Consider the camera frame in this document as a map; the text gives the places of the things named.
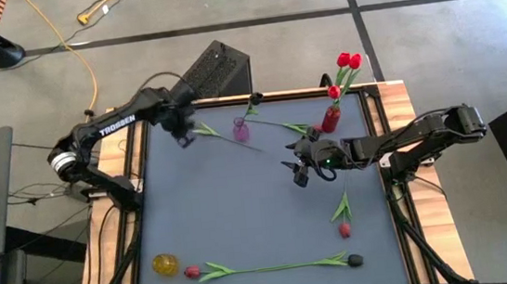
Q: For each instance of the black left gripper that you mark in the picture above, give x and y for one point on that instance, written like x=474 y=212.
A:
x=178 y=114

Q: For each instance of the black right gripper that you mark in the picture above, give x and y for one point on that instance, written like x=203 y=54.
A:
x=329 y=153

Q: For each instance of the dark purple artificial tulip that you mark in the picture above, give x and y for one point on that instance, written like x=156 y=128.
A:
x=256 y=98
x=355 y=260
x=208 y=131

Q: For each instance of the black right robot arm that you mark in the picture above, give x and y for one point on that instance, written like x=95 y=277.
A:
x=398 y=139

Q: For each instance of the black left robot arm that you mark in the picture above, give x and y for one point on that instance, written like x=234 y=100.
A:
x=114 y=125

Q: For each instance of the red ribbed glass vase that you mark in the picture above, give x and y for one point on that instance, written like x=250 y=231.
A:
x=331 y=121

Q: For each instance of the purple glass vase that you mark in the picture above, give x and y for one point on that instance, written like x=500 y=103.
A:
x=241 y=133

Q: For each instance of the yellow round glass vase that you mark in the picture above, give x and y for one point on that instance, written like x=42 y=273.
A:
x=165 y=264

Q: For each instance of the black perforated computer case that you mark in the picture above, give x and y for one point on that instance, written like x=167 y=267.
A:
x=218 y=68

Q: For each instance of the grey-blue table mat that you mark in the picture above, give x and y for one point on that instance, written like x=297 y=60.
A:
x=241 y=208

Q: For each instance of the wooden table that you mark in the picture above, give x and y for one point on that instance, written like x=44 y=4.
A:
x=433 y=218

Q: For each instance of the black metal table frame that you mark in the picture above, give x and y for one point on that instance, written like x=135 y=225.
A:
x=372 y=116

